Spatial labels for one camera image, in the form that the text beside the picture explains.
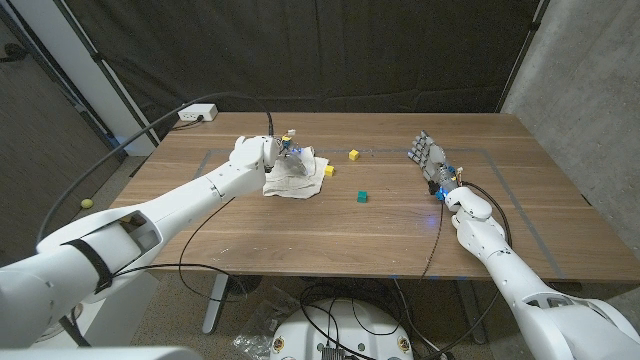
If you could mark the green block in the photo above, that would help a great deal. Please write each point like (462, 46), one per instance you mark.
(362, 196)

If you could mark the clear plastic bag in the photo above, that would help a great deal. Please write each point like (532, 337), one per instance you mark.
(260, 327)

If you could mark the white cloth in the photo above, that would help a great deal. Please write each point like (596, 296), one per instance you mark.
(295, 187)

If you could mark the yellow cube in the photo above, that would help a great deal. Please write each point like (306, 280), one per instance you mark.
(329, 171)
(354, 155)

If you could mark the black round floor object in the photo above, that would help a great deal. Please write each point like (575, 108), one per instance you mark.
(243, 284)

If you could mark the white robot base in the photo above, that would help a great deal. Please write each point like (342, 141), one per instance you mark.
(342, 332)

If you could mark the black backdrop stand pole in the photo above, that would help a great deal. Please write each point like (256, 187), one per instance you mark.
(522, 55)
(107, 72)

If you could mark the yellow-green tennis ball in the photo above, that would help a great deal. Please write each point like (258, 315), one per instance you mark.
(87, 203)

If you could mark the white power strip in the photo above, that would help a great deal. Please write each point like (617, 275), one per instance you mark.
(197, 112)

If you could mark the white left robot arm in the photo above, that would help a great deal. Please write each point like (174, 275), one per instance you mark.
(200, 190)

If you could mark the black backdrop curtain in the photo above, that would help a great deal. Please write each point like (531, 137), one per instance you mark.
(320, 50)

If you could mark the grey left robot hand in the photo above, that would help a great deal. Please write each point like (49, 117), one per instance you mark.
(295, 162)

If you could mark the grey table leg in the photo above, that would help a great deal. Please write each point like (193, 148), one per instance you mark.
(471, 310)

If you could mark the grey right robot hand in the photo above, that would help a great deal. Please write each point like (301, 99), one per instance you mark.
(435, 160)

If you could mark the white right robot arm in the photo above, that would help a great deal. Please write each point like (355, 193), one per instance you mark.
(510, 270)

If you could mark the white table leg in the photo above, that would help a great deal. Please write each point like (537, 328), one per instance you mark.
(216, 300)

